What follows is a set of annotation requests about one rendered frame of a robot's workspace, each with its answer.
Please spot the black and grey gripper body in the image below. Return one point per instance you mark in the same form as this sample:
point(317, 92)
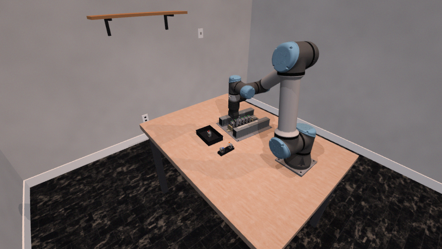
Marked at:
point(234, 105)

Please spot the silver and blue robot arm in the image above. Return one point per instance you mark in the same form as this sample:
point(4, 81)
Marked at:
point(292, 141)

